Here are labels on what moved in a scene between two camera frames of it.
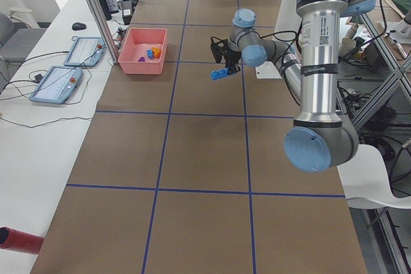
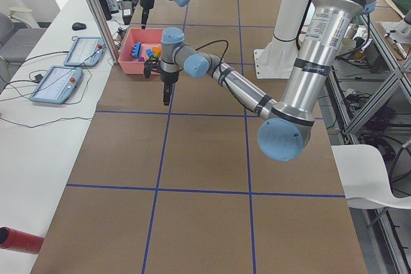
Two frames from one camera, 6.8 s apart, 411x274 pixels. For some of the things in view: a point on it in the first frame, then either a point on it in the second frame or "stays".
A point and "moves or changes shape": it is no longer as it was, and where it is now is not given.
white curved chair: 365,181 stays
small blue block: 149,53 stays
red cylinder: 19,240 stays
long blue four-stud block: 218,73 moves or changes shape
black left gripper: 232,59 to 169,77
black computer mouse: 77,26 stays
